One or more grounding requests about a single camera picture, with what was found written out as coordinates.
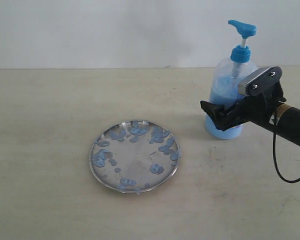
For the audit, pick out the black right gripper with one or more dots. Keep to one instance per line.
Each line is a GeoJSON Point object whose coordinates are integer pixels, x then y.
{"type": "Point", "coordinates": [257, 109]}

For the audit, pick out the blue pump dispenser bottle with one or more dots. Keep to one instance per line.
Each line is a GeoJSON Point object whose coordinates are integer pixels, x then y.
{"type": "Point", "coordinates": [230, 71]}

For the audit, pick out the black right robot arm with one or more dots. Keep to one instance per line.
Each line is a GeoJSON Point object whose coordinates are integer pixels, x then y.
{"type": "Point", "coordinates": [285, 123]}

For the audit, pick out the round steel plate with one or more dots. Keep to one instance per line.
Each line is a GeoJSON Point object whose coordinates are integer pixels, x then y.
{"type": "Point", "coordinates": [134, 156]}

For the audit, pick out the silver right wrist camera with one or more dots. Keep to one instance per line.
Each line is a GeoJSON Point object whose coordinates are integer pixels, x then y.
{"type": "Point", "coordinates": [259, 81]}

